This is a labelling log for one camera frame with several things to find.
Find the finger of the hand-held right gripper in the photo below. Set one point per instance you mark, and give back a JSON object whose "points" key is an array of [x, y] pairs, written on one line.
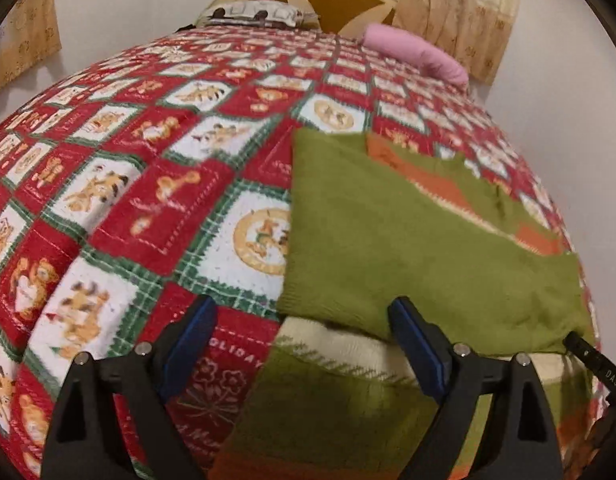
{"points": [[595, 362]]}

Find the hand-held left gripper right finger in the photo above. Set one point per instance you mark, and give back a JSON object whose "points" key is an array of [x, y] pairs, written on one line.
{"points": [[417, 350]]}

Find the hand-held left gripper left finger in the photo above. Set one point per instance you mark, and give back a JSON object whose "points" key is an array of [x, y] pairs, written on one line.
{"points": [[193, 340]]}

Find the green knitted sweater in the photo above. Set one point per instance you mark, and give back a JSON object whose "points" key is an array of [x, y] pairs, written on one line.
{"points": [[387, 235]]}

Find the red printed bear blanket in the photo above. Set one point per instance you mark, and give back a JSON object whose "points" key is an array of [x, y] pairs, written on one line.
{"points": [[113, 220]]}

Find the pink pillow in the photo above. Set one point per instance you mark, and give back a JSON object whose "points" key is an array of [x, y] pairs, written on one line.
{"points": [[412, 45]]}

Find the patterned grey pillow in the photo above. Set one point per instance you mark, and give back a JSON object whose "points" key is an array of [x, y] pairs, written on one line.
{"points": [[248, 12]]}

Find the beige patterned curtain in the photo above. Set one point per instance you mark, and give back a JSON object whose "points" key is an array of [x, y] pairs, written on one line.
{"points": [[457, 15], [23, 35]]}

